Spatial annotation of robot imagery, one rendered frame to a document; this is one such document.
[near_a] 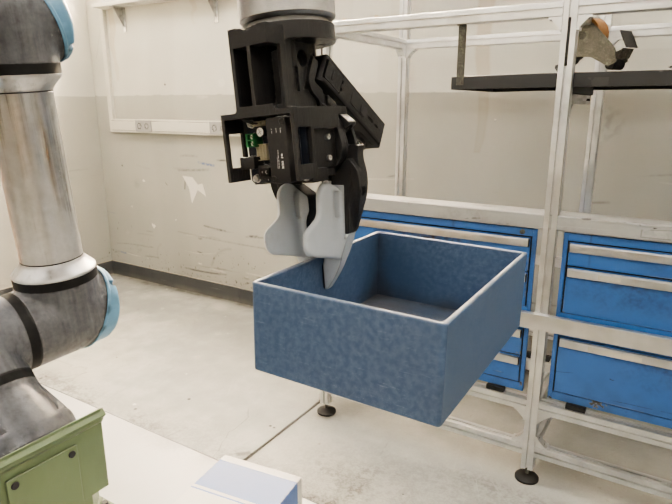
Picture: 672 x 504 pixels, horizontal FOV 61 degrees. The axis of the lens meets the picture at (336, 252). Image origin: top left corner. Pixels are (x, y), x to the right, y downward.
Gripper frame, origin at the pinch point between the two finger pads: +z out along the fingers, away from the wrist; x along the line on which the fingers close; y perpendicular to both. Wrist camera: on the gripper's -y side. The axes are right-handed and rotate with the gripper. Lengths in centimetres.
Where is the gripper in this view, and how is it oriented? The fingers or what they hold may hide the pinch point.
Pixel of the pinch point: (326, 271)
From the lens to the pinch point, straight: 49.8
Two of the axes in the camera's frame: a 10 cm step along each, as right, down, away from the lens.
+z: 0.8, 9.8, 2.0
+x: 8.3, 0.4, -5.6
